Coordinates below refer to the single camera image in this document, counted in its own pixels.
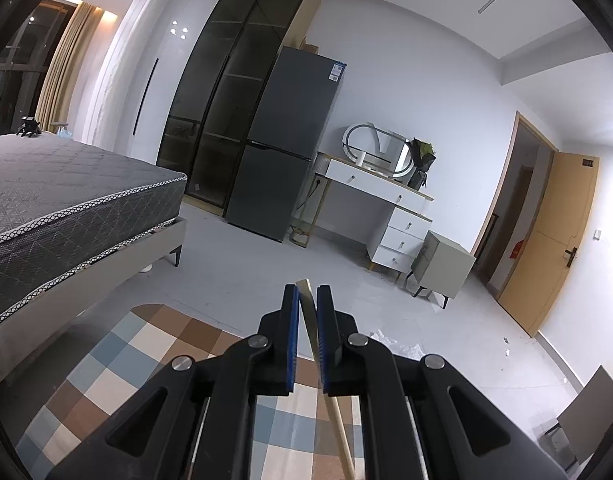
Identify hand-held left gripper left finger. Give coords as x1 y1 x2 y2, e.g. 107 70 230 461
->
46 284 303 480

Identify white wardrobe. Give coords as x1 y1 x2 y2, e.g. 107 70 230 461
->
81 0 237 166

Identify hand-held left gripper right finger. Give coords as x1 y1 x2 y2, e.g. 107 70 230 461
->
316 285 569 480

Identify oval vanity mirror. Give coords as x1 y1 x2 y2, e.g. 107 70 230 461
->
342 122 412 176

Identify grey nightstand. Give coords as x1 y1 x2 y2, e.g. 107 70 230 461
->
405 230 477 309

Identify dark glass window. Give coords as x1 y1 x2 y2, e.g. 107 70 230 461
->
0 2 77 138

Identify beige curtain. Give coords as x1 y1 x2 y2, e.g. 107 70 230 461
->
34 1 104 133

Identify dark grey refrigerator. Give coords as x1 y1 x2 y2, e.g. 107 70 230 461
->
224 46 348 244

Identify wrapped flower bouquet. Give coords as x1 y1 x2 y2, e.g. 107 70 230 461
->
406 137 437 191

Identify grey upholstered bed frame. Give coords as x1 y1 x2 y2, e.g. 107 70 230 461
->
0 217 188 391

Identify dark glass display cabinet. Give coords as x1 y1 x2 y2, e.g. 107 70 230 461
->
156 0 318 211

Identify grey flat board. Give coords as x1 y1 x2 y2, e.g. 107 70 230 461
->
539 365 613 466

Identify white vanity desk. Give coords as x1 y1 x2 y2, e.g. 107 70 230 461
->
311 152 434 273

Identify grey quilted mattress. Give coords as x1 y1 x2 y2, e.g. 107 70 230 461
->
0 131 188 328

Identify pale wooden chopstick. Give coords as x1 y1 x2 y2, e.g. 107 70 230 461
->
295 279 358 480

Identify clear plastic wrap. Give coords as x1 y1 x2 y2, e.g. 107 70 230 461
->
369 329 427 361

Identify plaid checkered table cloth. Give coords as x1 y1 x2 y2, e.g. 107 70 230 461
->
14 302 372 480

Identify yellow wooden door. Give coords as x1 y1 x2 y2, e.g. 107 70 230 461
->
496 150 601 338

